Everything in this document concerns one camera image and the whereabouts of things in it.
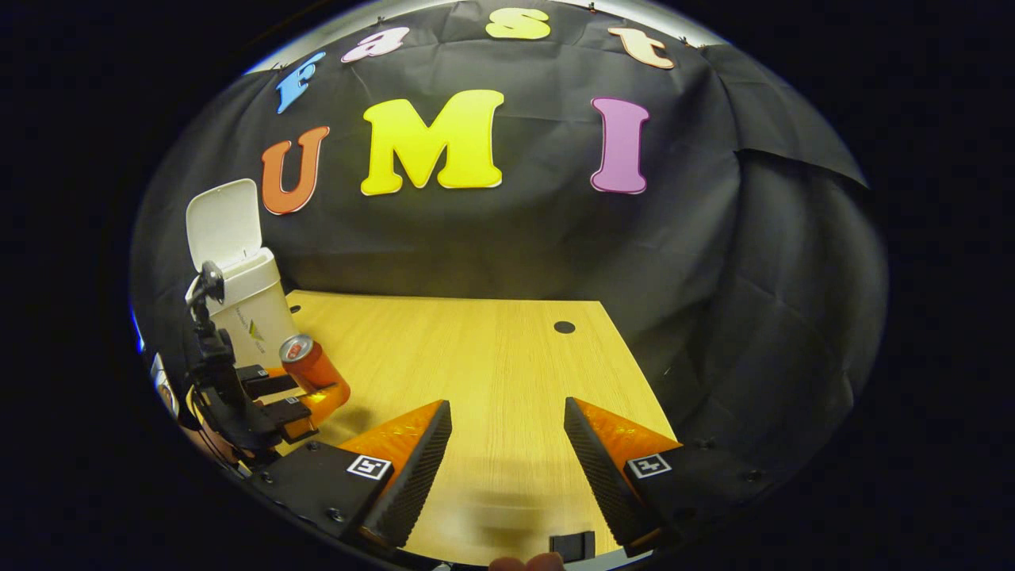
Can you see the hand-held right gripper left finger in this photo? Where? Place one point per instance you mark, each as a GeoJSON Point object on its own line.
{"type": "Point", "coordinates": [416, 476]}

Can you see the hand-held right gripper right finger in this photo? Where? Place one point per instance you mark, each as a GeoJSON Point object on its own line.
{"type": "Point", "coordinates": [603, 476]}

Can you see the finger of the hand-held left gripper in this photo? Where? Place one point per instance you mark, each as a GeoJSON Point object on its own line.
{"type": "Point", "coordinates": [262, 382]}
{"type": "Point", "coordinates": [281, 414]}

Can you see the orange pop can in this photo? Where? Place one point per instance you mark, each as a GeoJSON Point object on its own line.
{"type": "Point", "coordinates": [313, 369]}

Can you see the white desktop garbage bin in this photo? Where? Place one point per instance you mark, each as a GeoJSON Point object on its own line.
{"type": "Point", "coordinates": [226, 222]}

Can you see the wooden desktop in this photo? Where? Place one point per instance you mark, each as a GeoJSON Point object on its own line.
{"type": "Point", "coordinates": [492, 373]}

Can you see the black backdrop cloth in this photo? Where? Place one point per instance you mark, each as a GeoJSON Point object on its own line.
{"type": "Point", "coordinates": [507, 238]}

